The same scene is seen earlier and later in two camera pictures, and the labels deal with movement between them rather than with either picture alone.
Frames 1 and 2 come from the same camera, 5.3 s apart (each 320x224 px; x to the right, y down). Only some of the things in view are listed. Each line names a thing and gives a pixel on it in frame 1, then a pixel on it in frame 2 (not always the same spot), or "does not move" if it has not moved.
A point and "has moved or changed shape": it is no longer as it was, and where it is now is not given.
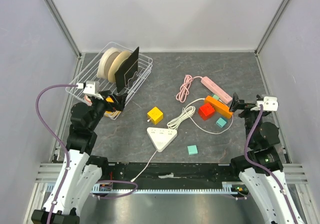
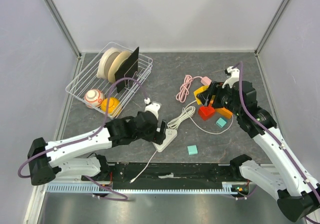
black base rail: (214, 174) does not move
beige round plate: (115, 63) does not move
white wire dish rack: (115, 68) does not move
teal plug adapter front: (192, 149) does not move
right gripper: (247, 106) to (217, 90)
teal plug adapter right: (220, 122) does not move
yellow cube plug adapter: (155, 116) has moved or changed shape
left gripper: (119, 100) to (158, 137)
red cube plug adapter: (206, 111) does not move
